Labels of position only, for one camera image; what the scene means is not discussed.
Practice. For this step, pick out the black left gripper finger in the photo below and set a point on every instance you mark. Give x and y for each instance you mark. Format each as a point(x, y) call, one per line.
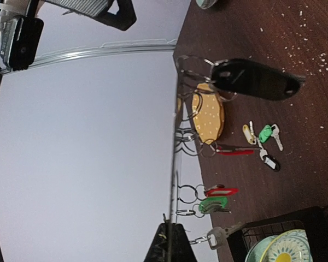
point(170, 243)

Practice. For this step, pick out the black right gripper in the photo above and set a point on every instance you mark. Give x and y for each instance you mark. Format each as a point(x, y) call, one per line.
point(21, 35)

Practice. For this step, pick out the green tag key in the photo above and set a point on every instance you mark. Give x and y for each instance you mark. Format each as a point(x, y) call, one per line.
point(271, 132)
point(211, 205)

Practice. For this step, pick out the red tag key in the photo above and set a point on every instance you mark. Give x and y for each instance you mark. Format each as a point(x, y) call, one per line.
point(218, 190)
point(210, 150)

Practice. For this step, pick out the black key fob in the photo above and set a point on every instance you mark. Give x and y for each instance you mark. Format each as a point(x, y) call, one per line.
point(244, 76)

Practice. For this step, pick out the teal floral plate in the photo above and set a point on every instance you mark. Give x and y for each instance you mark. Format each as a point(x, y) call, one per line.
point(206, 4)

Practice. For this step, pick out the patterned plate in stand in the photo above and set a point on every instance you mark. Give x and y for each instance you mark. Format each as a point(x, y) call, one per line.
point(292, 245)

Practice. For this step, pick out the black tag key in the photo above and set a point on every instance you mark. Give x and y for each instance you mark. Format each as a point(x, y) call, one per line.
point(267, 159)

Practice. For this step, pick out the yellow tag key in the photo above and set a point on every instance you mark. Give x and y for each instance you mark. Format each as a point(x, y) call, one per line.
point(249, 133)

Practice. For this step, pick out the yellow polka dot plate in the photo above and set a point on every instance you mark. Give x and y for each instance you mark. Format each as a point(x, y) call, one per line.
point(209, 113)

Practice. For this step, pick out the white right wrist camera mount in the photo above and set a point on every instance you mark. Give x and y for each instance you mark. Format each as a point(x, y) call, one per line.
point(9, 9)

